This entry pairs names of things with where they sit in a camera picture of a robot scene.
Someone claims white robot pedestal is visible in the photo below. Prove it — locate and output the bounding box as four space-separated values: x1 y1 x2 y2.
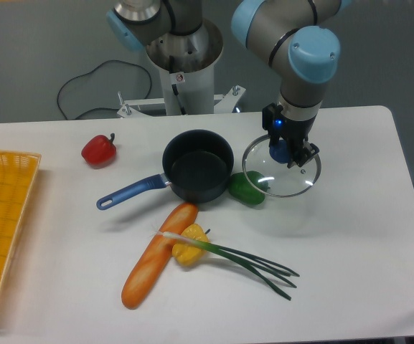
116 17 247 118

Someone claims black cable on pedestal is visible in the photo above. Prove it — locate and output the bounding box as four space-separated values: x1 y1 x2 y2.
169 55 188 115

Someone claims glass lid blue knob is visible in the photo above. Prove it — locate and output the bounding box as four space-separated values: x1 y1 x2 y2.
241 135 321 198

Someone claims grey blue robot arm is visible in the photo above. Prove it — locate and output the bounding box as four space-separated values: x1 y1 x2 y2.
106 1 346 166

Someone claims green spring onion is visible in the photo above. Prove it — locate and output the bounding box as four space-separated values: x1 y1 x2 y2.
157 231 299 300

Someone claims yellow bell pepper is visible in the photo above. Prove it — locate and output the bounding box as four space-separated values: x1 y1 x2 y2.
171 224 210 267

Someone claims black floor cable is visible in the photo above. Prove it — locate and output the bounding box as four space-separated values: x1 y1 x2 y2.
56 59 153 120

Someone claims black saucepan blue handle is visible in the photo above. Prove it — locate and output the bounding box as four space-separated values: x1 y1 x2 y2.
96 129 235 211

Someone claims red bell pepper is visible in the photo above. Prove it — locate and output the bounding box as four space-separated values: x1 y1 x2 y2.
81 133 117 167

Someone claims green bell pepper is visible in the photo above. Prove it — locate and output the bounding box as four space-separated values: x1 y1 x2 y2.
228 171 269 206

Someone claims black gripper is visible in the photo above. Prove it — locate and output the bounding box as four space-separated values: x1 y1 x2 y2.
262 103 319 168

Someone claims orange baguette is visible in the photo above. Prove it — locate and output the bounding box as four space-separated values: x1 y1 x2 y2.
121 203 198 310

